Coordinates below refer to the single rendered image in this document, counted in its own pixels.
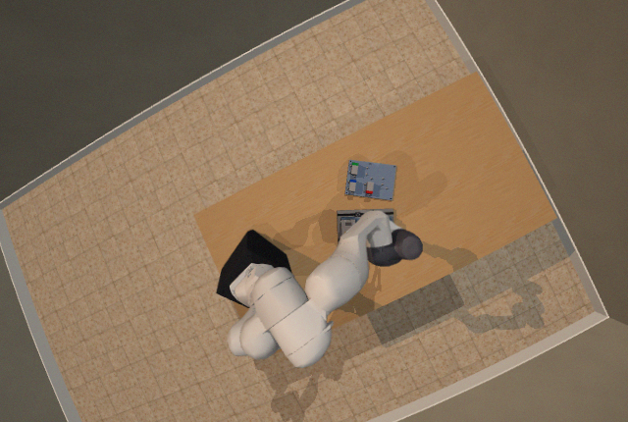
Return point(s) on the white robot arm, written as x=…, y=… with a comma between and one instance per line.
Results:
x=304, y=335

